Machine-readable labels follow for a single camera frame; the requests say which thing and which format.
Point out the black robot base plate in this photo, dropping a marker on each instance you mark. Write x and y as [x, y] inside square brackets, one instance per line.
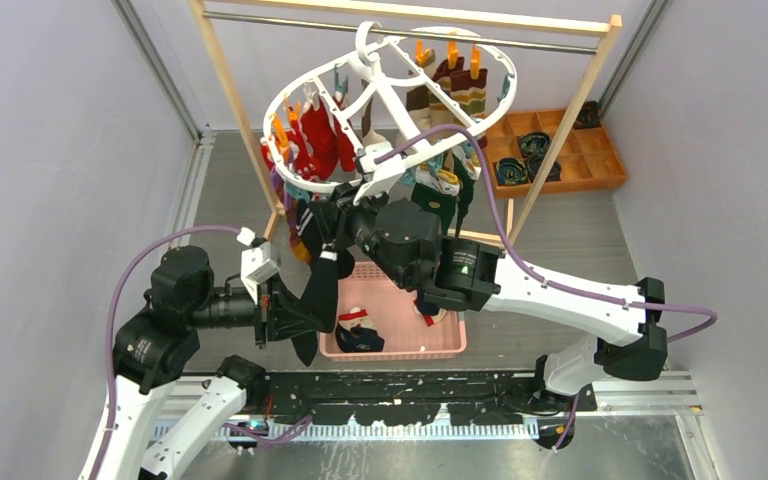
[397, 398]

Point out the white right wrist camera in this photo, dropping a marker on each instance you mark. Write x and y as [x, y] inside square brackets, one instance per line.
[379, 169]

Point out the striped beige maroon sock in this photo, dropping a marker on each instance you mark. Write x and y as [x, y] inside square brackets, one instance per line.
[458, 83]

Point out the navy santa sock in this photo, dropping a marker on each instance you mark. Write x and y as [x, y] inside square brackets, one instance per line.
[356, 333]
[430, 313]

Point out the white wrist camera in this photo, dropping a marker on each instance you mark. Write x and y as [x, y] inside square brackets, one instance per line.
[259, 261]
[379, 169]

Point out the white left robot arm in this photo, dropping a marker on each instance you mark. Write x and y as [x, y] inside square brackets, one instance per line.
[150, 351]

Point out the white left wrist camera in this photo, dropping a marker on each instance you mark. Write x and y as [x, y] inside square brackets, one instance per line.
[259, 261]

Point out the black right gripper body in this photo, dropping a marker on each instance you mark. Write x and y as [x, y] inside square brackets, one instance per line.
[346, 213]

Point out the green sock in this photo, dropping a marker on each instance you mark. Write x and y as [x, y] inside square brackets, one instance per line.
[447, 193]

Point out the white oval clip hanger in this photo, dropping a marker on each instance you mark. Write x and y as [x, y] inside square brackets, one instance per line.
[386, 67]

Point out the pink perforated plastic basket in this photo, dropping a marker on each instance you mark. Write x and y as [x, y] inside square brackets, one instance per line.
[391, 309]

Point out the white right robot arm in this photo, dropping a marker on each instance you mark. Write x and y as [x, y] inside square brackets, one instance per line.
[623, 338]

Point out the rolled dark sock in tray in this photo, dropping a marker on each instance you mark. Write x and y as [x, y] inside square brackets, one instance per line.
[533, 143]

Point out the metal hanging rod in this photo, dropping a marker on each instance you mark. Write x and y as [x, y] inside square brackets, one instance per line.
[416, 33]

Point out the red sock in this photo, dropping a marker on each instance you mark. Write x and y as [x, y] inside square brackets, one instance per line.
[312, 138]

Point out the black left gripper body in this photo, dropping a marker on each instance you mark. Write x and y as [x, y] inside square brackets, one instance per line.
[261, 310]

